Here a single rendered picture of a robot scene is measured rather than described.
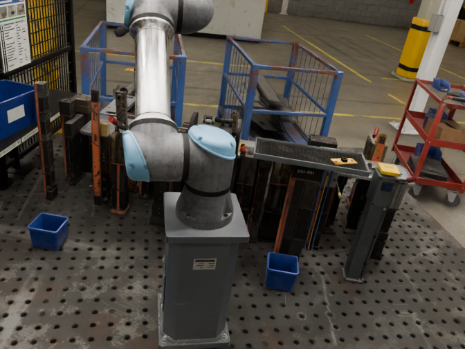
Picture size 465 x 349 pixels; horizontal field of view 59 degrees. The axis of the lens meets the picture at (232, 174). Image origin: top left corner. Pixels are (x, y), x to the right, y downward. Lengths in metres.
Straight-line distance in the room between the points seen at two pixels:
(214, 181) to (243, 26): 8.75
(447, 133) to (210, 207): 3.01
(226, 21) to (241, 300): 8.47
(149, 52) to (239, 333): 0.85
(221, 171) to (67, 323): 0.68
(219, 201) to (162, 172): 0.16
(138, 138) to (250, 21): 8.80
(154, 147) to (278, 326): 0.73
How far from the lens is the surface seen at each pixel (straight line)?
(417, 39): 8.66
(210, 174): 0.97
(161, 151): 0.94
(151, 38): 1.11
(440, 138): 3.81
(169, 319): 1.23
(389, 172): 1.42
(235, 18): 9.60
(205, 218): 1.02
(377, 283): 1.69
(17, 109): 1.70
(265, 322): 1.40
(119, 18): 9.43
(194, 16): 1.18
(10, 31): 2.00
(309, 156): 1.37
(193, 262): 1.08
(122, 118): 1.63
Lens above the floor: 1.71
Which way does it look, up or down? 28 degrees down
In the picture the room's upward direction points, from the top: 8 degrees clockwise
